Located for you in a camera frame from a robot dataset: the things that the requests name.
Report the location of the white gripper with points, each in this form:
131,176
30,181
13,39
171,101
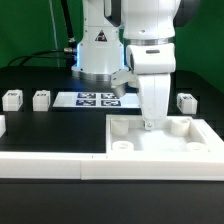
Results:
153,92

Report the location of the white square table top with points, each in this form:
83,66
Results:
127,137

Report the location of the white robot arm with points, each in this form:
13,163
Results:
130,42

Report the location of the white marker sheet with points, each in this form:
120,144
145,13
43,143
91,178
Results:
95,100

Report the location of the white U-shaped fence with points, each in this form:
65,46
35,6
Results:
16,162

